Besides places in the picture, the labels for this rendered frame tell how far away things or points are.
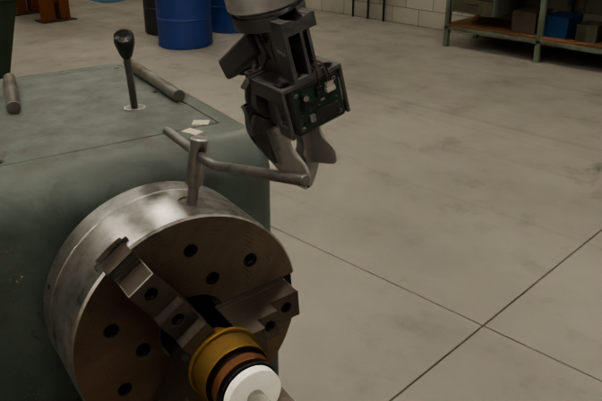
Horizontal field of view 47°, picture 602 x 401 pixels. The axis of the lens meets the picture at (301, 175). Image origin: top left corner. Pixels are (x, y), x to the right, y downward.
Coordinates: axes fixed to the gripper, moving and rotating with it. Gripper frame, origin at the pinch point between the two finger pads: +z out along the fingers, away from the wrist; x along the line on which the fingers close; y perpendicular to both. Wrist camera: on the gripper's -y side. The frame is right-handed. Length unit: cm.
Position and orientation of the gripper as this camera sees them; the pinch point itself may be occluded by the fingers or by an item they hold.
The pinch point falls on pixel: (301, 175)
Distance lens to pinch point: 76.5
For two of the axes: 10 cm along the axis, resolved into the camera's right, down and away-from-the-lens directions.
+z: 2.2, 8.3, 5.1
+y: 5.5, 3.3, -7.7
